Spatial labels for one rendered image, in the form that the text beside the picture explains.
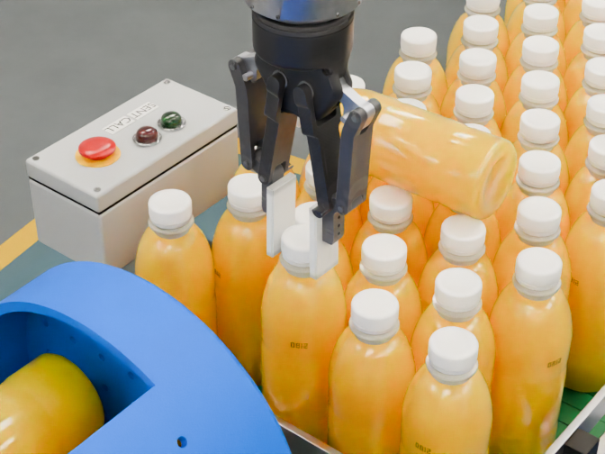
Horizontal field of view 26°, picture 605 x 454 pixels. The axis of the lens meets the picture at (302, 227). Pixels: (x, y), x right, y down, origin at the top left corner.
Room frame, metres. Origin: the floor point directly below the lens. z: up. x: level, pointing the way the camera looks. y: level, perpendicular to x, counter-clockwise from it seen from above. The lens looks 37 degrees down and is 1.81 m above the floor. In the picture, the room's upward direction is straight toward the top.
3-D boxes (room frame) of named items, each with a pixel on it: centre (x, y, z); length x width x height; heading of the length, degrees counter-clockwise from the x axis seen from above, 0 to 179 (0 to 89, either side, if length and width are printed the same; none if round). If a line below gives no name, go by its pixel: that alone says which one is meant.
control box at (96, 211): (1.10, 0.17, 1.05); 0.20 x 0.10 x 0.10; 141
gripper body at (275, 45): (0.86, 0.00, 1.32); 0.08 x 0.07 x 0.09; 50
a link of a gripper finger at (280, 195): (0.87, 0.02, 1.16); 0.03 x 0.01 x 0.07; 140
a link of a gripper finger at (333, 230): (0.83, -0.03, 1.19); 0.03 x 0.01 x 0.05; 50
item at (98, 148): (1.06, 0.20, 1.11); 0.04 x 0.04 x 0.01
